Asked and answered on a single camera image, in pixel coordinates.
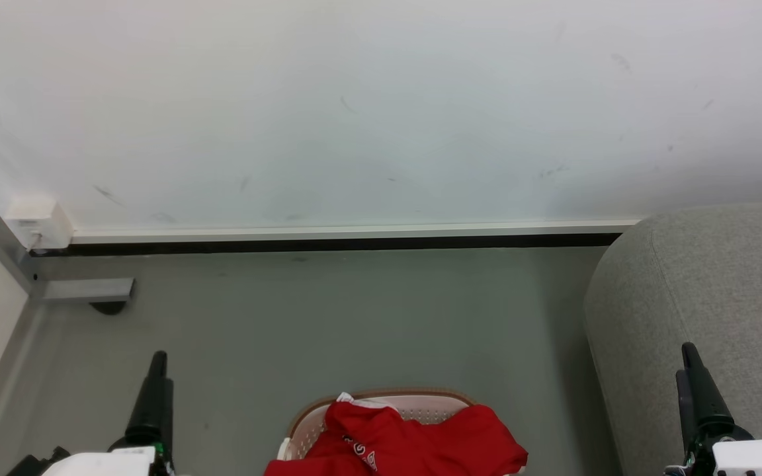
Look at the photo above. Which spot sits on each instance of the grey metal frame foot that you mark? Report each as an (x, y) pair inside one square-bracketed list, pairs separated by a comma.
[(86, 289)]

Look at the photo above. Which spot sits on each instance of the beige laundry basket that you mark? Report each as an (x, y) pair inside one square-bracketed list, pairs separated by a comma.
[(430, 404)]

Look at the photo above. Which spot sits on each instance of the red white sports jersey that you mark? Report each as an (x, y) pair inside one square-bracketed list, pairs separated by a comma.
[(361, 430)]

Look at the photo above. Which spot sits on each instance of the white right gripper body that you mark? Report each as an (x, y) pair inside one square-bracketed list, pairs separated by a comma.
[(758, 459)]

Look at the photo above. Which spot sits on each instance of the grey fabric ottoman seat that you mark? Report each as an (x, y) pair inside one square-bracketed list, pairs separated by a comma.
[(712, 297)]

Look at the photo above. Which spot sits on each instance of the red printed sweatshirt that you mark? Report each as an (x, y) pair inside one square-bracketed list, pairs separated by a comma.
[(473, 443)]

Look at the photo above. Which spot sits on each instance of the white black wall baseboard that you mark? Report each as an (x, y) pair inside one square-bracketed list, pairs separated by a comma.
[(354, 237)]

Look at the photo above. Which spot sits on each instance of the white wall box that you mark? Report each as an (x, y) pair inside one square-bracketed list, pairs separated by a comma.
[(40, 221)]

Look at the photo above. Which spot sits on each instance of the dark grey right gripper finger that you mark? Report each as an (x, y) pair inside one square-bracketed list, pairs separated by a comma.
[(708, 403), (687, 423)]

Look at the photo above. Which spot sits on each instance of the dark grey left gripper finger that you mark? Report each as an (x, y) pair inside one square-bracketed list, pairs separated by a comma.
[(153, 403), (170, 416)]

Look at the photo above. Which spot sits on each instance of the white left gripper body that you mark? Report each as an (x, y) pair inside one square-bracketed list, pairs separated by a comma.
[(106, 464)]

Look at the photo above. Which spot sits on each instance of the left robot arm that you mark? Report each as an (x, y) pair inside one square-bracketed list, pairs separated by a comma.
[(34, 465)]

